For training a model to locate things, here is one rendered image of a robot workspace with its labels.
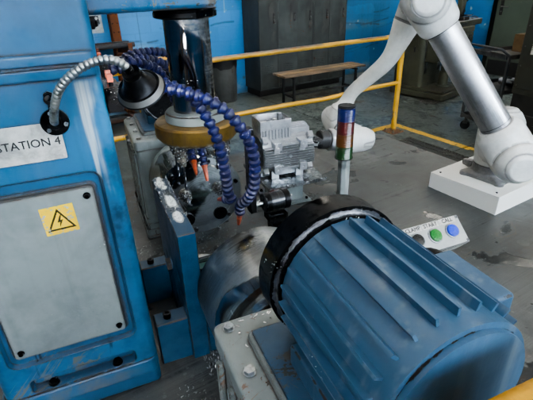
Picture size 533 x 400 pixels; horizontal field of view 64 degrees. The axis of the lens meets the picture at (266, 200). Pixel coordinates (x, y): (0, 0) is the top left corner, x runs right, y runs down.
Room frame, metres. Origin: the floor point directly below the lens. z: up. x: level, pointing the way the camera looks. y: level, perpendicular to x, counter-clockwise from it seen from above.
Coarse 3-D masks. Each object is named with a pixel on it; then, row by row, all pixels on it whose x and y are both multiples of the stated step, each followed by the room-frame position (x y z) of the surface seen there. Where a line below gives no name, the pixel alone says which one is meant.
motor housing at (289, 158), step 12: (300, 132) 1.53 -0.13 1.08; (288, 144) 1.47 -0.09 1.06; (312, 144) 1.50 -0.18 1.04; (264, 156) 1.44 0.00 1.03; (276, 156) 1.44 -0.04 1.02; (288, 156) 1.46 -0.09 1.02; (300, 156) 1.48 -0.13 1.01; (312, 156) 1.50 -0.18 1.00; (264, 168) 1.46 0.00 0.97; (288, 168) 1.51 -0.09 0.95
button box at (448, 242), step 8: (456, 216) 0.88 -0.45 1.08; (424, 224) 0.84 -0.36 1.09; (432, 224) 0.85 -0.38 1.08; (440, 224) 0.85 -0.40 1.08; (448, 224) 0.85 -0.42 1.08; (456, 224) 0.86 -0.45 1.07; (408, 232) 0.82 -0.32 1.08; (416, 232) 0.82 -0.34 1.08; (424, 232) 0.83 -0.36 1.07; (464, 232) 0.85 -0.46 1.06; (432, 240) 0.81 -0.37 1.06; (440, 240) 0.81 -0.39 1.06; (448, 240) 0.82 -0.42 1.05; (456, 240) 0.82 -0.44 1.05; (464, 240) 0.83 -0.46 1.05; (440, 248) 0.80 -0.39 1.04; (448, 248) 0.82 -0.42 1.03
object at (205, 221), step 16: (160, 160) 1.18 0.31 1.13; (208, 160) 1.12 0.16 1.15; (160, 176) 1.11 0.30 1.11; (176, 176) 1.09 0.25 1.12; (192, 176) 1.10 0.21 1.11; (176, 192) 1.08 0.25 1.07; (192, 192) 1.10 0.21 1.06; (208, 192) 1.12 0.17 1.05; (240, 192) 1.16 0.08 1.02; (192, 208) 1.10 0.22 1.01; (208, 208) 1.12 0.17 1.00; (224, 208) 1.13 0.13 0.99; (192, 224) 1.09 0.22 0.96; (208, 224) 1.12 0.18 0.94
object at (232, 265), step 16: (240, 240) 0.68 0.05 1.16; (256, 240) 0.67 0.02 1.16; (224, 256) 0.66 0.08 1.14; (240, 256) 0.64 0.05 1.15; (256, 256) 0.63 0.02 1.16; (208, 272) 0.65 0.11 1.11; (224, 272) 0.62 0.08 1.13; (240, 272) 0.60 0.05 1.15; (256, 272) 0.59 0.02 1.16; (208, 288) 0.63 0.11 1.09; (224, 288) 0.59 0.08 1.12; (240, 288) 0.57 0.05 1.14; (256, 288) 0.55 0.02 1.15; (208, 304) 0.61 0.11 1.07; (224, 304) 0.56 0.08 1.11; (240, 304) 0.54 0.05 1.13; (256, 304) 0.53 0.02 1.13; (208, 320) 0.60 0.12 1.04; (224, 320) 0.54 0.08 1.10
